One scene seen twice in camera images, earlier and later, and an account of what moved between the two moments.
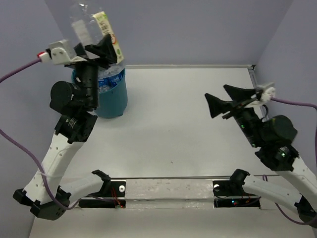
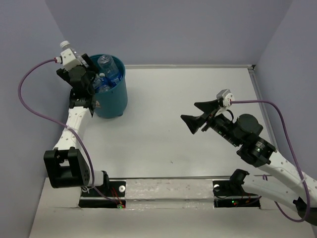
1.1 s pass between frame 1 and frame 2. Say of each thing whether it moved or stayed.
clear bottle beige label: moved
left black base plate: stayed
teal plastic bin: stayed
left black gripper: moved
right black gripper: moved
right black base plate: stayed
